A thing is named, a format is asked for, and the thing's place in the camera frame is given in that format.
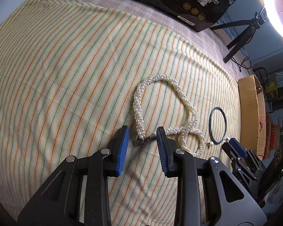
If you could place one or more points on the orange cloth covered stand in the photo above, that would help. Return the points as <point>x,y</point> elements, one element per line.
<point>273,133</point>

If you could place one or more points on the open cardboard box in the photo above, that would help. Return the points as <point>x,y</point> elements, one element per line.
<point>253,116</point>

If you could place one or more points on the yellow black crate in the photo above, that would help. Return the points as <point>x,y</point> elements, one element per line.
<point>272,90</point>

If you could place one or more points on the black tripod stand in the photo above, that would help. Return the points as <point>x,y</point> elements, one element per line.
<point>245,36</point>

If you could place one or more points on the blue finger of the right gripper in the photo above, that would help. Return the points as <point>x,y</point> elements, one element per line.
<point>234,157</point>
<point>239,149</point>

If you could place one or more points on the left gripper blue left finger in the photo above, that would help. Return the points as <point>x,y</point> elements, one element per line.
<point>76,193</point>

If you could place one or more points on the black clothes rack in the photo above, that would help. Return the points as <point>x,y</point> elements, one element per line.
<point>263,78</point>

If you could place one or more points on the yellow striped bed sheet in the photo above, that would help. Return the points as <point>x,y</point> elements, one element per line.
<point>68,73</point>

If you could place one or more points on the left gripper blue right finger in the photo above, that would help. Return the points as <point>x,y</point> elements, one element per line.
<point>227,201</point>

